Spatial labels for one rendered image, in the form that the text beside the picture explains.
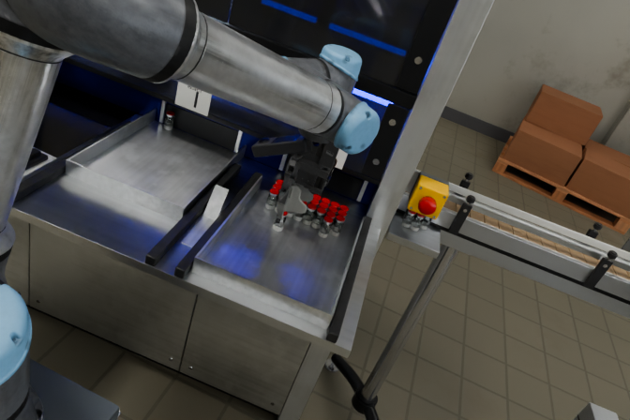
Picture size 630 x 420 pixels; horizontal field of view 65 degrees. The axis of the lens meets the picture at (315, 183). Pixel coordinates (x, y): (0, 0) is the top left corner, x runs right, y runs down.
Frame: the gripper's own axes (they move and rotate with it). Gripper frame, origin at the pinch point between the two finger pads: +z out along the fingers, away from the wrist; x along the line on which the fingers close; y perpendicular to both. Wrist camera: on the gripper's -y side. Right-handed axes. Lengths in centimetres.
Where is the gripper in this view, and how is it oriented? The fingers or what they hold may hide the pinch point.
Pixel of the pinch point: (280, 208)
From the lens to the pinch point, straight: 103.0
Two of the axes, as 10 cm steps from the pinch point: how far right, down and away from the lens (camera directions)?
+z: -2.9, 8.2, 4.9
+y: 9.2, 3.7, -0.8
